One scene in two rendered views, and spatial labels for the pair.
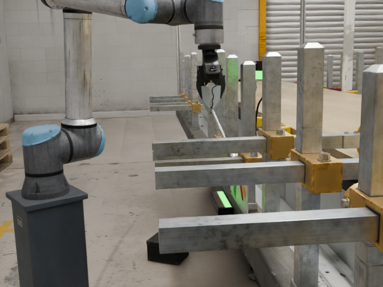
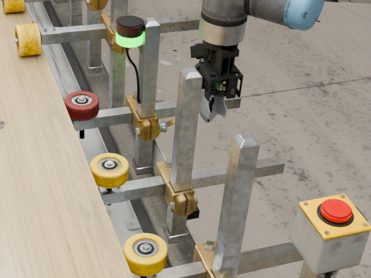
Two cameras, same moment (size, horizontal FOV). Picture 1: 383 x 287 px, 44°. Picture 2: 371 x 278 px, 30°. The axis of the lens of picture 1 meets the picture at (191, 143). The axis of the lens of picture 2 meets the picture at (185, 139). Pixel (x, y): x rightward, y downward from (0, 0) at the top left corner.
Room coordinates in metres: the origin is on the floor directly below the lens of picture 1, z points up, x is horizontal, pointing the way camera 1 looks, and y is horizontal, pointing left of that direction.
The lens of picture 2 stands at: (2.63, -0.50, 1.81)
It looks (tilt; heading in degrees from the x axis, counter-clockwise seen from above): 36 degrees down; 162
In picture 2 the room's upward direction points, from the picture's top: 6 degrees clockwise
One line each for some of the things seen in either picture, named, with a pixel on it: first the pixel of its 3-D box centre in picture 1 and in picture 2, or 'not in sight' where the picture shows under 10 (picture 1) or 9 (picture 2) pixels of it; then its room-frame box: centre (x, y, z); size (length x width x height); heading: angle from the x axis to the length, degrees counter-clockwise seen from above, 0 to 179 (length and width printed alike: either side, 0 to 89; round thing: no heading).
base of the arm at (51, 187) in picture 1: (45, 181); not in sight; (1.85, 0.60, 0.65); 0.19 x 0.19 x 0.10
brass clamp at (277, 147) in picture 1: (273, 142); (115, 33); (1.03, -0.18, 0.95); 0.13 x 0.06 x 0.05; 5
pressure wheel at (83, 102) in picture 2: not in sight; (81, 118); (1.27, -0.31, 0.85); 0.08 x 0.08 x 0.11
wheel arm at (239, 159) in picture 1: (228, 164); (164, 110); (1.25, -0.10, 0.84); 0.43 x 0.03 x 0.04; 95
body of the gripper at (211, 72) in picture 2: (209, 65); (218, 65); (1.49, -0.06, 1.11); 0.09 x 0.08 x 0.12; 5
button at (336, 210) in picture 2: not in sight; (335, 212); (2.06, -0.09, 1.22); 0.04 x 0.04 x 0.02
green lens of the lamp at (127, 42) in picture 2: (264, 74); (129, 36); (1.30, -0.21, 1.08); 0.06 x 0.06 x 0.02
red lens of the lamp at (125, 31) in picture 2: (264, 65); (130, 26); (1.30, -0.21, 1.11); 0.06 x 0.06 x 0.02
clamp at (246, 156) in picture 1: (251, 161); (141, 117); (1.28, -0.16, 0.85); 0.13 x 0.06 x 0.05; 5
